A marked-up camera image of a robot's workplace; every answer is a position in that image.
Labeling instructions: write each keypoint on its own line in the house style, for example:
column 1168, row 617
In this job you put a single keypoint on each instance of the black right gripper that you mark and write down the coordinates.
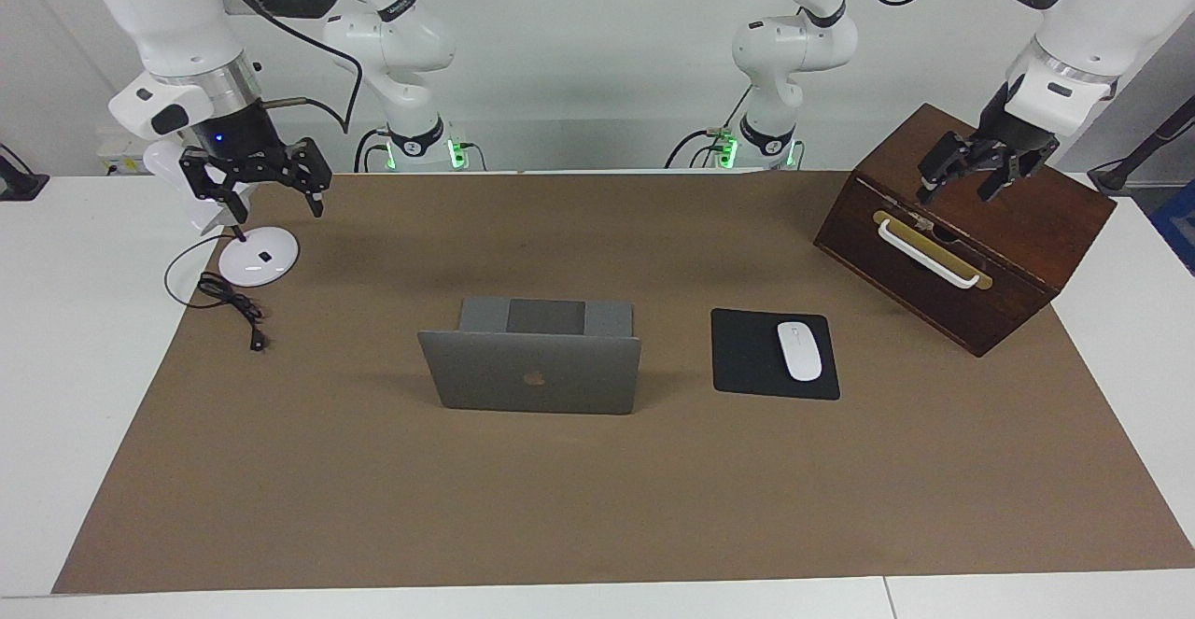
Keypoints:
column 243, row 143

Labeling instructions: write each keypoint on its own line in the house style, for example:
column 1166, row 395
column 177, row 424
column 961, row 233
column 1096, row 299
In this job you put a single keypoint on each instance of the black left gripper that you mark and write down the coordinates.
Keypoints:
column 1013, row 138

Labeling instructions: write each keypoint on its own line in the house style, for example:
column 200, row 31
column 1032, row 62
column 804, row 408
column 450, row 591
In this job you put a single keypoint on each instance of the silver grey laptop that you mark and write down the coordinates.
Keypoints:
column 532, row 381

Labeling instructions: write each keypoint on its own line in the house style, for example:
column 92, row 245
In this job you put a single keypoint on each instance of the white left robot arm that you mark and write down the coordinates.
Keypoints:
column 794, row 40

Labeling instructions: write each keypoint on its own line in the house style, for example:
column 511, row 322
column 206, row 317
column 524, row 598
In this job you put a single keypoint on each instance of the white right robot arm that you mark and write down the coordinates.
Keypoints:
column 168, row 12

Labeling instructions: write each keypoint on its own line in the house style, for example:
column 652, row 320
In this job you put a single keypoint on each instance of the dark brown wooden box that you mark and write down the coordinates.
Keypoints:
column 990, row 246

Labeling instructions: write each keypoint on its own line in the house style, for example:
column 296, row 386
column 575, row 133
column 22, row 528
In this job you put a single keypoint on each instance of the white desk lamp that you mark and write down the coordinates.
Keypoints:
column 261, row 264

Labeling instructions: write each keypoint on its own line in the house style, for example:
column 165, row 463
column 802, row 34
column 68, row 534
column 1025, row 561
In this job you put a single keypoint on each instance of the black stand leg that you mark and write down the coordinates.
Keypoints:
column 1158, row 138

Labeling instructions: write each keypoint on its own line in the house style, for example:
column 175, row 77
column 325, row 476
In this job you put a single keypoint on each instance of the blue object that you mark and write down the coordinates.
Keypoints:
column 1178, row 227

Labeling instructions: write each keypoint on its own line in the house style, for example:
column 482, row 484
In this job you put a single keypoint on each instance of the black clamp object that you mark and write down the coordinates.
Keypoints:
column 19, row 185

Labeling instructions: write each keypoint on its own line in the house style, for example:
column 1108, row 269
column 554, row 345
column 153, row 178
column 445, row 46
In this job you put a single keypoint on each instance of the white computer mouse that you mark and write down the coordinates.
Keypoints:
column 800, row 353

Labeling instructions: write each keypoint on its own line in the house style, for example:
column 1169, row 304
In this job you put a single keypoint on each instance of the black mouse pad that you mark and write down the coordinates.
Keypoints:
column 747, row 358

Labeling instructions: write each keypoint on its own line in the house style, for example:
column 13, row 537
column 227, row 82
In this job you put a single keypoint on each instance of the brown table mat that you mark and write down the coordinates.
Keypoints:
column 560, row 507

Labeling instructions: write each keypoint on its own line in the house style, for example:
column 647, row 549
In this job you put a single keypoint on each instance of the white wall socket strip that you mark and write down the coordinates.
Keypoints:
column 117, row 160

